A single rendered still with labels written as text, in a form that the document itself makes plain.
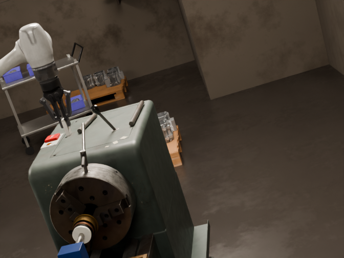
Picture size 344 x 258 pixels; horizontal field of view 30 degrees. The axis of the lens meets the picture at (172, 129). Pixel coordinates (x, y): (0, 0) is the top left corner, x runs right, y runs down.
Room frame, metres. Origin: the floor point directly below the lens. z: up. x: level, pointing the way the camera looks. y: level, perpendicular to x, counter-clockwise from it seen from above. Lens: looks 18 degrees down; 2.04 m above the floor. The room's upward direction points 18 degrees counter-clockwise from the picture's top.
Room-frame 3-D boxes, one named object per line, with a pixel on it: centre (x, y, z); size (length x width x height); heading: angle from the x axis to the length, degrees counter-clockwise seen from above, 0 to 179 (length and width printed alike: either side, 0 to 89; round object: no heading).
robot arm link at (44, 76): (2.38, 0.39, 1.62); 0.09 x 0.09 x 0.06
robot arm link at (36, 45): (2.39, 0.39, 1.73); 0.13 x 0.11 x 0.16; 5
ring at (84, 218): (2.11, 0.41, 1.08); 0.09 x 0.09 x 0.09; 80
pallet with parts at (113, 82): (8.32, 0.94, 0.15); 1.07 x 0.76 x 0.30; 87
